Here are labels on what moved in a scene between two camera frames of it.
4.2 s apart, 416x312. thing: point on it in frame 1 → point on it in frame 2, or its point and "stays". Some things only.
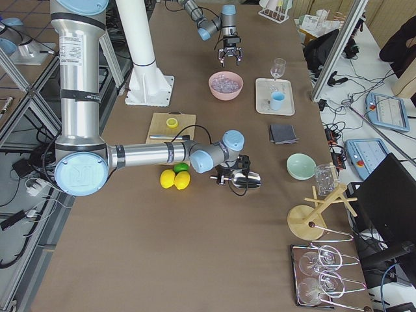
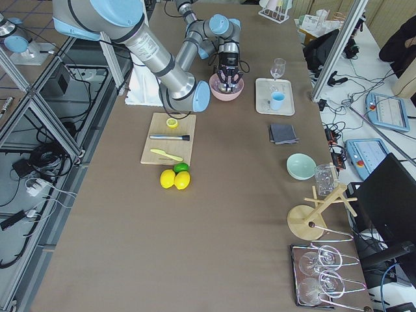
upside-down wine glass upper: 328,257 stays
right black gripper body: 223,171 → 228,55
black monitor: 385,201 stays
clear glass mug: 327,177 stays
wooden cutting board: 186,125 stays
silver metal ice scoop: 240,180 → 228,87
